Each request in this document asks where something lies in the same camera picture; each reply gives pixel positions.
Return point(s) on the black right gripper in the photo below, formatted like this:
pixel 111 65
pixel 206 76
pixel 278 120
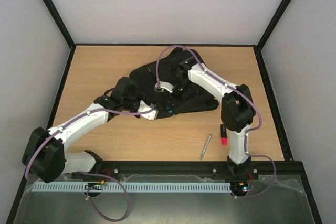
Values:
pixel 176 93

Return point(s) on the black student bag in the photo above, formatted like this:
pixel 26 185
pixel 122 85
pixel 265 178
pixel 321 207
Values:
pixel 139 85

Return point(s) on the silver marker pen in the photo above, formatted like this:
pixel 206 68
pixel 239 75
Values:
pixel 205 147

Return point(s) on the pink highlighter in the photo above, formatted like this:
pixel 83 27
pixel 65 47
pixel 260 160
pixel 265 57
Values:
pixel 223 135

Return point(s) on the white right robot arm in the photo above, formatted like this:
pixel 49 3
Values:
pixel 237 111

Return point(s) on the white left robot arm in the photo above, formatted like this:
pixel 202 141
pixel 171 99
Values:
pixel 46 153

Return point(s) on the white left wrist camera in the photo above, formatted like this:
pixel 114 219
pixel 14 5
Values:
pixel 148 112

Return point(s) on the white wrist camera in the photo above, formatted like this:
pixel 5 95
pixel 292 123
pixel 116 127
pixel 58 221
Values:
pixel 162 86
pixel 148 112

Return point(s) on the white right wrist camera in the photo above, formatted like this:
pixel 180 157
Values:
pixel 162 86

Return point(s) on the black front mounting rail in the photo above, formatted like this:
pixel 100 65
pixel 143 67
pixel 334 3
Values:
pixel 215 170

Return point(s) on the light blue cable duct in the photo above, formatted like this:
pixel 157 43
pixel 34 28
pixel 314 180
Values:
pixel 132 187

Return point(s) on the black right frame post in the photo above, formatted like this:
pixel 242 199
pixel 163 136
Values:
pixel 272 24

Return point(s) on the black frame post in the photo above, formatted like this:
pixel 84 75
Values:
pixel 272 24
pixel 59 22

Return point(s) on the black left frame post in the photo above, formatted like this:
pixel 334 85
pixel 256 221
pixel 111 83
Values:
pixel 59 22

